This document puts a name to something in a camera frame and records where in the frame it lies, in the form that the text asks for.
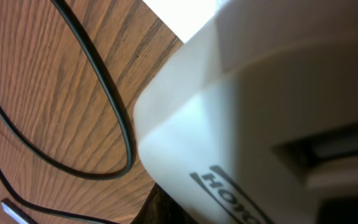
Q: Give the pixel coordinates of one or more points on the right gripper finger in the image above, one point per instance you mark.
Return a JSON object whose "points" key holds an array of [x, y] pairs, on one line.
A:
{"points": [[160, 208]]}

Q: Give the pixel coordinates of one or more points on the white charger plug adapter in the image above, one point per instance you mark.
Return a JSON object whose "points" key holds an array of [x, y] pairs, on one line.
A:
{"points": [[255, 118]]}

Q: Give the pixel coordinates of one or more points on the white power strip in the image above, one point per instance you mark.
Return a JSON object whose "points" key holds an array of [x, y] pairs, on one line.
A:
{"points": [[185, 17]]}

